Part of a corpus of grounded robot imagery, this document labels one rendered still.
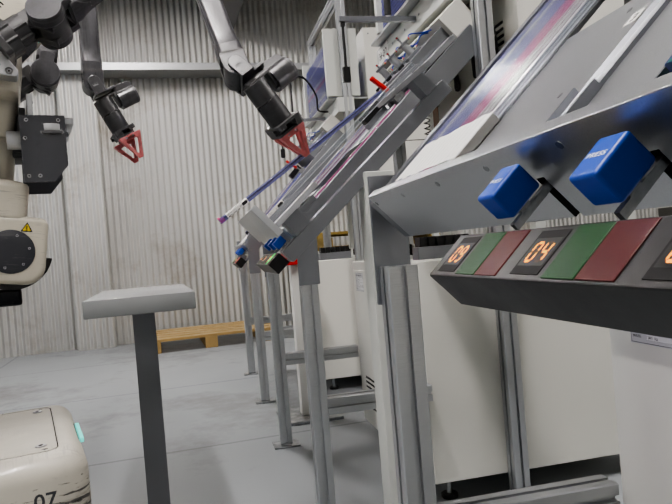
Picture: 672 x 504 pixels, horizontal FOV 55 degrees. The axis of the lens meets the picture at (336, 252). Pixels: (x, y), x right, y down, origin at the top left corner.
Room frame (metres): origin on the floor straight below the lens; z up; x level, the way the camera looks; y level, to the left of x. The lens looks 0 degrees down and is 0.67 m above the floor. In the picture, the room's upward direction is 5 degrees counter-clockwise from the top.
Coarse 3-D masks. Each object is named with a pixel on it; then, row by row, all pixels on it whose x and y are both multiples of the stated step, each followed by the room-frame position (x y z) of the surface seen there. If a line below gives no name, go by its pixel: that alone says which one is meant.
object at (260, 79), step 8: (264, 72) 1.45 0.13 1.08; (256, 80) 1.43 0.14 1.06; (264, 80) 1.43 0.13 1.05; (272, 80) 1.45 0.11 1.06; (248, 88) 1.42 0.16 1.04; (256, 88) 1.42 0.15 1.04; (264, 88) 1.43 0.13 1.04; (272, 88) 1.45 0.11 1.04; (248, 96) 1.44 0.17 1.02; (256, 96) 1.43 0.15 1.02; (264, 96) 1.43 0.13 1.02; (272, 96) 1.44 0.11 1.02; (256, 104) 1.44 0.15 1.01; (264, 104) 1.45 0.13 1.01
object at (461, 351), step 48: (432, 288) 1.61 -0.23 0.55; (432, 336) 1.61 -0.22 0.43; (480, 336) 1.64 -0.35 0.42; (528, 336) 1.66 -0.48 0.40; (576, 336) 1.69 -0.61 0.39; (432, 384) 1.61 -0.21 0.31; (480, 384) 1.63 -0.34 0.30; (528, 384) 1.66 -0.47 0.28; (576, 384) 1.69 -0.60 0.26; (432, 432) 1.61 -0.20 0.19; (480, 432) 1.63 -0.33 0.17; (528, 432) 1.66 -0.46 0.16; (576, 432) 1.69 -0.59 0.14
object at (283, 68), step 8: (232, 56) 1.43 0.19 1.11; (240, 56) 1.44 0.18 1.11; (272, 56) 1.47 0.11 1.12; (280, 56) 1.47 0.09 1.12; (232, 64) 1.42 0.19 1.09; (240, 64) 1.43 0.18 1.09; (248, 64) 1.43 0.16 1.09; (264, 64) 1.46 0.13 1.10; (272, 64) 1.46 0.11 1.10; (280, 64) 1.45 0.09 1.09; (288, 64) 1.45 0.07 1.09; (240, 72) 1.42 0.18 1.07; (248, 72) 1.43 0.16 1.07; (256, 72) 1.46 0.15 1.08; (272, 72) 1.44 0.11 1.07; (280, 72) 1.45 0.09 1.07; (288, 72) 1.45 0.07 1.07; (296, 72) 1.47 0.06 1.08; (240, 80) 1.44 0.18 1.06; (248, 80) 1.45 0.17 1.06; (280, 80) 1.45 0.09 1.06; (288, 80) 1.46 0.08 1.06; (280, 88) 1.46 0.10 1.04
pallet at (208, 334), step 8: (176, 328) 5.51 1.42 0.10; (184, 328) 5.47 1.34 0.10; (192, 328) 5.40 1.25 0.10; (200, 328) 5.35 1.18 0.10; (208, 328) 5.30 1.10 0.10; (216, 328) 5.25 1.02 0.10; (224, 328) 5.20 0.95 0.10; (232, 328) 5.15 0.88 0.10; (240, 328) 5.13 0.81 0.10; (264, 328) 5.02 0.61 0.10; (160, 336) 5.00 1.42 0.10; (168, 336) 4.97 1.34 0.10; (176, 336) 4.91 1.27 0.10; (184, 336) 4.87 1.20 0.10; (192, 336) 4.87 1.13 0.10; (200, 336) 4.88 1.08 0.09; (208, 336) 4.90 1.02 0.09; (216, 336) 4.92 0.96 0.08; (160, 344) 4.80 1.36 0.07; (208, 344) 4.90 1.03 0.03; (216, 344) 4.91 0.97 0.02; (160, 352) 4.80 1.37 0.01
